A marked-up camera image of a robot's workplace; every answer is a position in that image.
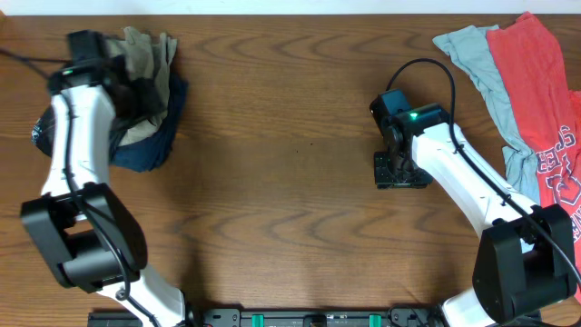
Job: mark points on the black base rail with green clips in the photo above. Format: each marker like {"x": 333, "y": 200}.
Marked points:
{"x": 399, "y": 316}

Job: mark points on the folded khaki shorts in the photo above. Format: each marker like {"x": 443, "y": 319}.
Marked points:
{"x": 148, "y": 65}

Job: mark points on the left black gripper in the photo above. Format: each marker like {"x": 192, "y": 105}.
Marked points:
{"x": 153, "y": 98}

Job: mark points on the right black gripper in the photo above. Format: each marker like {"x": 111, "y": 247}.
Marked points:
{"x": 383, "y": 178}

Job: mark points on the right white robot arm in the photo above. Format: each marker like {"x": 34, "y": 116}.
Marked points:
{"x": 525, "y": 258}

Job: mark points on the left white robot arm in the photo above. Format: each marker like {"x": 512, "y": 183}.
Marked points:
{"x": 86, "y": 236}

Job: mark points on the grey t-shirt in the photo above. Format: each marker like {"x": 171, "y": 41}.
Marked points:
{"x": 468, "y": 50}

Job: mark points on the red printed t-shirt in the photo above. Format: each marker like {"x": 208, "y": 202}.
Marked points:
{"x": 531, "y": 64}

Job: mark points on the black cycling jersey with logos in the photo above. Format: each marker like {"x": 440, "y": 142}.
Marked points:
{"x": 82, "y": 114}

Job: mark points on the folded navy blue garment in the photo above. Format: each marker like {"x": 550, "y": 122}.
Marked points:
{"x": 151, "y": 152}

